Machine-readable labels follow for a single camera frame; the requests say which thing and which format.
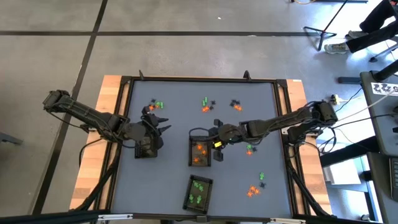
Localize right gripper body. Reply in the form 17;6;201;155
207;118;225;162

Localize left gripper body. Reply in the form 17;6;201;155
141;105;164;152

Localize black slotted plastic basket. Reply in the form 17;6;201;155
182;174;215;215
188;135;213;167
134;141;159;159

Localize grey table mat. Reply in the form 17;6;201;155
111;80;293;218

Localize silver aluminium extrusion bar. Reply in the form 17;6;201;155
97;213;134;222
269;218;307;224

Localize black desk crossbar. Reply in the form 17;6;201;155
319;136;379;168

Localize grey metal foot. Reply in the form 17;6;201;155
0;132;24;146

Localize black desk foot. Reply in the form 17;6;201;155
337;76;363;85

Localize black tripod stand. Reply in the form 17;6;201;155
303;0;349;52

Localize grey desk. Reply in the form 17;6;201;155
359;70;398;156
366;151;398;224

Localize white label black marks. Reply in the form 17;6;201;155
371;82;398;96

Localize dark computer keyboard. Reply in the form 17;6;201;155
388;157;398;202

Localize black monitor stand bar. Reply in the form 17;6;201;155
371;60;398;82

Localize person's leg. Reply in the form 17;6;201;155
359;0;398;34
345;20;398;53

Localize office chair base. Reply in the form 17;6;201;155
368;42;398;63

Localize black aluminium table frame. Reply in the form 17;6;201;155
0;70;383;224

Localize black cable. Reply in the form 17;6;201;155
329;113;388;130

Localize white cable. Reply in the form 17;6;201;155
337;90;398;122

